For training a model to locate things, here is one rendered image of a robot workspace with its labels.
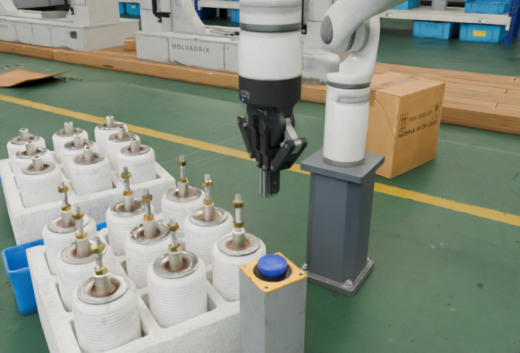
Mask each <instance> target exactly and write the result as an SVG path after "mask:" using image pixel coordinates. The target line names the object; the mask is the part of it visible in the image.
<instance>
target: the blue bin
mask: <svg viewBox="0 0 520 353"><path fill-rule="evenodd" d="M106 227H107V222H104V223H100V224H96V228H97V231H100V230H101V229H102V228H106ZM39 245H41V246H42V245H44V240H43V238H42V239H39V240H35V241H33V242H27V243H24V244H21V245H16V246H12V247H9V248H6V249H4V250H3V251H2V258H3V262H4V265H5V270H6V273H7V276H8V278H10V280H11V283H12V288H13V292H14V294H15V298H16V302H17V305H18V308H19V313H20V315H21V316H22V317H27V316H29V315H32V314H36V313H39V311H38V307H37V304H36V297H35V293H34V289H33V282H32V278H31V274H30V270H29V263H28V259H27V255H26V249H28V248H32V247H36V246H39Z"/></svg>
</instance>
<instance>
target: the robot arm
mask: <svg viewBox="0 0 520 353"><path fill-rule="evenodd" d="M406 1H407V0H337V1H336V2H335V3H333V4H332V6H331V7H330V8H329V9H328V10H327V12H326V13H325V15H324V17H323V19H322V22H321V25H320V40H321V43H322V44H323V46H324V47H325V48H326V49H327V50H329V51H331V52H335V53H348V52H349V55H348V57H347V58H346V60H344V61H343V62H342V63H340V58H339V56H338V55H337V54H334V53H328V52H324V51H321V50H315V49H311V48H308V47H304V46H303V45H302V37H301V18H302V0H239V4H240V5H239V11H240V35H239V42H238V97H239V99H240V101H241V102H242V103H244V104H246V105H247V108H246V111H247V113H246V114H245V115H242V116H238V118H237V122H238V126H239V129H240V131H241V134H242V137H243V140H244V142H245V146H246V149H247V150H248V155H249V157H250V158H251V159H254V158H255V162H256V165H257V167H259V193H260V194H261V195H262V196H264V197H266V198H269V197H274V196H276V195H278V193H279V181H280V170H285V169H290V168H291V167H292V165H293V164H294V162H295V161H296V160H297V159H298V158H299V156H300V154H301V153H302V152H303V150H304V149H305V148H306V146H307V141H306V138H304V137H302V138H299V137H298V136H297V134H296V132H295V130H294V127H295V124H296V122H295V118H294V114H293V107H294V106H295V104H296V103H297V102H299V100H300V98H301V90H302V70H307V71H312V72H319V73H327V91H326V107H325V122H324V138H323V161H325V162H326V163H328V164H330V165H333V166H341V167H352V166H359V165H361V164H362V163H363V162H364V155H365V146H366V137H367V127H368V109H369V100H370V90H371V78H372V76H373V74H374V72H375V64H376V58H377V52H378V42H379V36H380V19H379V16H378V14H380V13H383V12H385V11H388V10H389V9H392V8H394V7H396V6H397V5H400V4H402V3H403V2H406Z"/></svg>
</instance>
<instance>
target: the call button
mask: <svg viewBox="0 0 520 353"><path fill-rule="evenodd" d="M286 268H287V261H286V259H285V258H284V257H282V256H280V255H276V254H269V255H264V256H262V257H261V258H260V259H259V260H258V269H259V270H260V271H261V272H262V274H263V275H265V276H269V277H277V276H281V275H282V274H283V273H284V272H285V271H286Z"/></svg>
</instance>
